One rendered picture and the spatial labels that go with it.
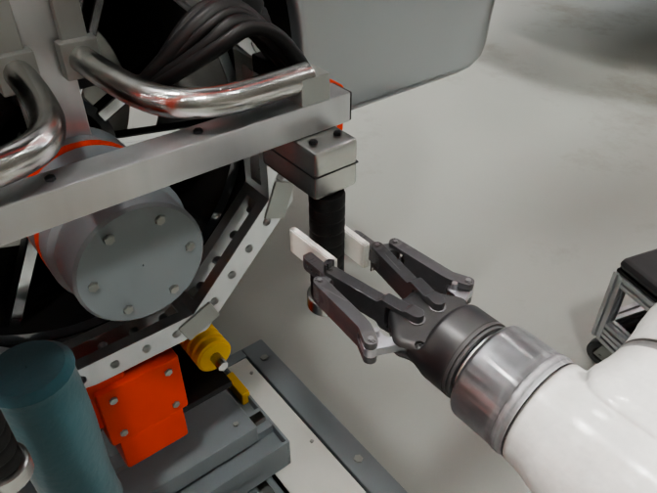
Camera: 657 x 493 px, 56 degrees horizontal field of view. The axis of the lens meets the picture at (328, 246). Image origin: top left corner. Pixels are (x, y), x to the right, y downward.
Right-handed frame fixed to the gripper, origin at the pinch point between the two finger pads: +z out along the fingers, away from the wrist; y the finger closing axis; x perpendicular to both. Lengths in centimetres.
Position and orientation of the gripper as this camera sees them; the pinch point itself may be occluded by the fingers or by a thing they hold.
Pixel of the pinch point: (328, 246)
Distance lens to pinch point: 62.9
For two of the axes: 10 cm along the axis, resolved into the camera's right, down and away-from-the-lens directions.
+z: -6.2, -4.8, 6.2
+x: 0.0, -7.9, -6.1
